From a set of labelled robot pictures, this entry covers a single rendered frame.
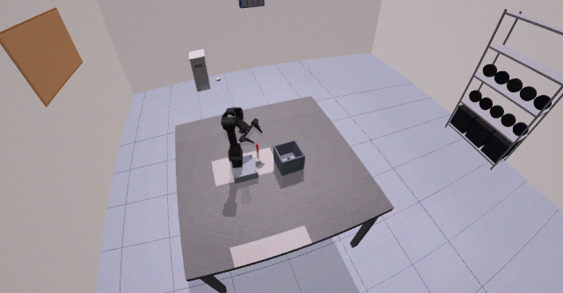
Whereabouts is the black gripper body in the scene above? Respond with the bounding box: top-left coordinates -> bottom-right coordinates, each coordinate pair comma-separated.
239,119 -> 259,143

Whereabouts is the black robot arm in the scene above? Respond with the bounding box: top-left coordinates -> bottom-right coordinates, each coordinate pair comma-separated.
222,107 -> 244,168

